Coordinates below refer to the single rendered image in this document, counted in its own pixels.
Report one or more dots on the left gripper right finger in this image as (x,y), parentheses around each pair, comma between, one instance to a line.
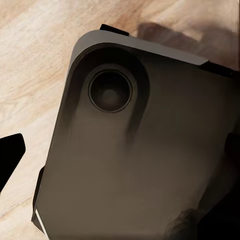
(232,149)

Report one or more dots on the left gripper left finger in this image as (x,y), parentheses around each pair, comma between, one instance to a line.
(12,149)

